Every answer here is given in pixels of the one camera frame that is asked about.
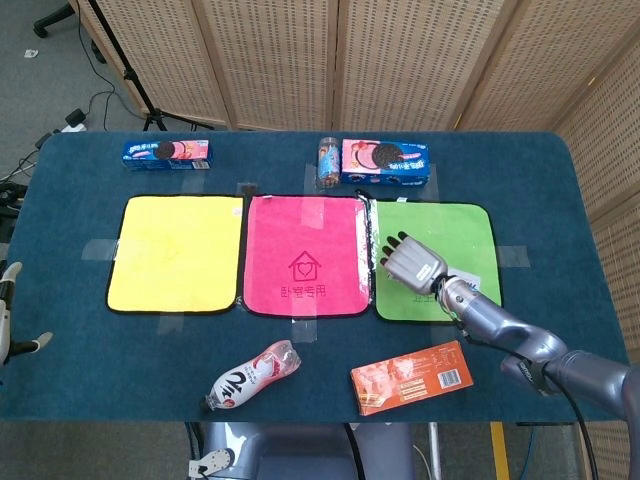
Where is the grey robot torso base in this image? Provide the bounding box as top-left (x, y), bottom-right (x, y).
top-left (187, 422), bottom-right (417, 480)

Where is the slim blue pink cookie box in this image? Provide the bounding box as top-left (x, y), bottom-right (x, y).
top-left (122, 139), bottom-right (214, 173)

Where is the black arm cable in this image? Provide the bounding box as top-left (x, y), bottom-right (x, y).
top-left (559, 384), bottom-right (601, 480)

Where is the black equipment with cables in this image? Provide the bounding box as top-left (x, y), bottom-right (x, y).
top-left (0, 180), bottom-right (29, 221)

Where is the black office chair base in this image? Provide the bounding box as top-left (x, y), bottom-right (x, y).
top-left (33, 0), bottom-right (77, 39)

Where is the clear snack jar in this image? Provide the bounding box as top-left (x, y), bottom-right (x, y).
top-left (316, 136), bottom-right (343, 190)

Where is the dark blue felt table cover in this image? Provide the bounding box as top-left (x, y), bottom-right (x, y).
top-left (0, 130), bottom-right (629, 425)

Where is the green cloth with house print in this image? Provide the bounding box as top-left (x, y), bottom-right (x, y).
top-left (372, 198), bottom-right (504, 325)

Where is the plastic drink bottle white label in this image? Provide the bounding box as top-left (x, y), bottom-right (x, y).
top-left (199, 339), bottom-right (303, 414)

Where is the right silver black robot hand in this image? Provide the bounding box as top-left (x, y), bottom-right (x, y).
top-left (379, 230), bottom-right (450, 296)

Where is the clear plastic strip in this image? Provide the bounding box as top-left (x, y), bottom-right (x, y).
top-left (353, 188), bottom-right (381, 305)

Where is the metal table leg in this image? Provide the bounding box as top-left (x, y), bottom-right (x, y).
top-left (426, 422), bottom-right (442, 480)

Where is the wide blue pink cookie box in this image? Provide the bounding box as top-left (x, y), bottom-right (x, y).
top-left (339, 138), bottom-right (432, 188)

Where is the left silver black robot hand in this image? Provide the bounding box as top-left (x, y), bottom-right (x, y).
top-left (0, 261), bottom-right (54, 369)

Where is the orange flat box with barcode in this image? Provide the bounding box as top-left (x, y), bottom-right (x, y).
top-left (349, 340), bottom-right (475, 417)

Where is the black floor cable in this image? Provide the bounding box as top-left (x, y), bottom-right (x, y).
top-left (74, 0), bottom-right (151, 126)

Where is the black tripod stand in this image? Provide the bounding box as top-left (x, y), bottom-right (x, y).
top-left (87, 0), bottom-right (215, 132)

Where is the pink cloth with house print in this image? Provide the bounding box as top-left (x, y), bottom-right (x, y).
top-left (241, 193), bottom-right (375, 318)

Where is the yellow cloth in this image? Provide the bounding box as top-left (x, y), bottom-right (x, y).
top-left (105, 194), bottom-right (245, 316)

